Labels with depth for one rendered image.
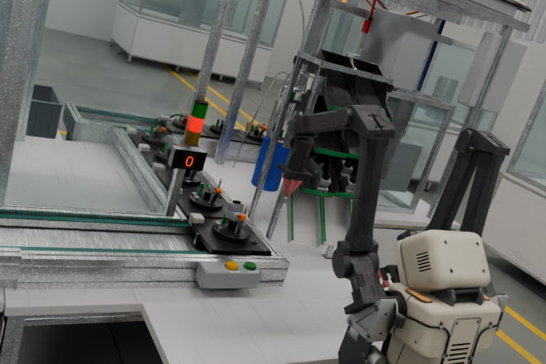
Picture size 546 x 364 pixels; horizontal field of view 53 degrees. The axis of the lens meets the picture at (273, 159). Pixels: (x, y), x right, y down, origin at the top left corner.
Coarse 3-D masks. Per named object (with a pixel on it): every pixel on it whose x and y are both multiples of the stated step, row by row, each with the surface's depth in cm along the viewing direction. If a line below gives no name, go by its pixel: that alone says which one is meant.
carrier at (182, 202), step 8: (200, 184) 226; (208, 184) 226; (184, 192) 230; (192, 192) 222; (200, 192) 226; (208, 192) 222; (184, 200) 221; (192, 200) 219; (200, 200) 221; (208, 200) 223; (216, 200) 226; (224, 200) 234; (184, 208) 214; (192, 208) 216; (200, 208) 217; (208, 208) 218; (216, 208) 219; (224, 208) 226; (208, 216) 213; (216, 216) 215
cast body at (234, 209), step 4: (236, 200) 203; (228, 204) 202; (232, 204) 199; (236, 204) 200; (240, 204) 201; (228, 208) 202; (232, 208) 199; (236, 208) 200; (240, 208) 201; (228, 212) 201; (232, 212) 199; (236, 212) 199; (240, 212) 201; (228, 216) 201; (232, 216) 198; (236, 216) 199; (232, 220) 198; (236, 220) 199
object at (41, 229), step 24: (24, 216) 176; (48, 216) 181; (72, 216) 186; (96, 216) 190; (120, 216) 194; (144, 216) 199; (24, 240) 169; (48, 240) 173; (72, 240) 177; (96, 240) 181; (120, 240) 186; (144, 240) 191; (168, 240) 196; (192, 240) 202
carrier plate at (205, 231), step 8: (192, 224) 204; (200, 224) 204; (208, 224) 206; (200, 232) 197; (208, 232) 199; (208, 240) 193; (216, 240) 195; (248, 240) 203; (256, 240) 205; (208, 248) 190; (216, 248) 190; (224, 248) 191; (232, 248) 193; (240, 248) 195; (248, 248) 197; (256, 248) 199; (264, 248) 200
